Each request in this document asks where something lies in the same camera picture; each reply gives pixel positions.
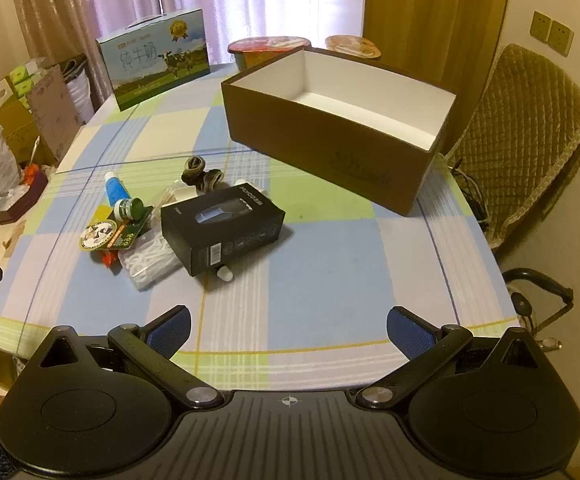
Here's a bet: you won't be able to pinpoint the dark green lip balm tube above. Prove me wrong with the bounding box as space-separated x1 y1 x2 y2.
114 198 145 222

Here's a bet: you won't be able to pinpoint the black product box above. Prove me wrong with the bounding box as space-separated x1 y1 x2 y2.
161 185 287 277

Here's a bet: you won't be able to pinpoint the beige curtain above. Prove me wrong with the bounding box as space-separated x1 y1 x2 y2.
7 0 101 61

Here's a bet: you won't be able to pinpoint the green milk carton case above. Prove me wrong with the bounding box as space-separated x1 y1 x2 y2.
94 8 211 112

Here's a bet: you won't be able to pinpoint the cotton swab bag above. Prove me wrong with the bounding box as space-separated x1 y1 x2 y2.
152 185 195 211

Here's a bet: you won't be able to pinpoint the quilted gold chair cushion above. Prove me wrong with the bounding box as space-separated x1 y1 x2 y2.
442 43 580 251

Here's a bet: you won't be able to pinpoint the orange instant noodle bowl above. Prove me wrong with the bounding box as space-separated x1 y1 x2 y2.
324 35 383 61

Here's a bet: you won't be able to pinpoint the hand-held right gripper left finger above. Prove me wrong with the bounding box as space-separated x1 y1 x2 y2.
34 304 225 409

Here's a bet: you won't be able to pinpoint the beige wall socket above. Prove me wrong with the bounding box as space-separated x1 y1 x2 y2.
548 20 574 57
530 10 552 42

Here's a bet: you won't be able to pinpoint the round print card packet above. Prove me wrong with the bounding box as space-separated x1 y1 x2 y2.
80 205 153 251

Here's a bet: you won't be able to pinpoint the black metal frame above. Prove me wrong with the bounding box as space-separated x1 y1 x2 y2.
500 267 577 333

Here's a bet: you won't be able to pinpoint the desktop with checked tablecloth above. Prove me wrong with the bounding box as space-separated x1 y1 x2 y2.
0 57 518 393

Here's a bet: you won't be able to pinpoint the brown cardboard box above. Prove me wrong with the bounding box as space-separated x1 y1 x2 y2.
220 46 458 217

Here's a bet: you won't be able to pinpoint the green tissue pack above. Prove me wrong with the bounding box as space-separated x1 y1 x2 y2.
8 59 54 97

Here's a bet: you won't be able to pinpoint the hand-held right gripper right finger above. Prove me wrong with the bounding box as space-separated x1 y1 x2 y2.
355 305 546 409

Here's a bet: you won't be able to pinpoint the clear plastic bag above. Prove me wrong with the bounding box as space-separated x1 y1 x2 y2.
117 235 183 292

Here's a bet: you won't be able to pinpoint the red instant noodle bowl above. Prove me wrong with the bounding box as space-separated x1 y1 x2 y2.
227 35 313 72

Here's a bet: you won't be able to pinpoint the brown paper bag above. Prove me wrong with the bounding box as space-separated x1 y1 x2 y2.
24 65 88 162

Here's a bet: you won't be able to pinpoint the dark red box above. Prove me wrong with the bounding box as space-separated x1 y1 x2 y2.
0 170 50 226

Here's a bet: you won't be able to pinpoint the white paper bag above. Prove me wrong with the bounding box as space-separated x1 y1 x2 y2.
64 59 95 126

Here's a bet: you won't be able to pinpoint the dark cables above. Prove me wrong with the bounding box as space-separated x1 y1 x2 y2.
449 156 492 227

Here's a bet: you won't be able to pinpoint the blue tube with white cap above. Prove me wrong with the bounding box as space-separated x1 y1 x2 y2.
104 171 133 206

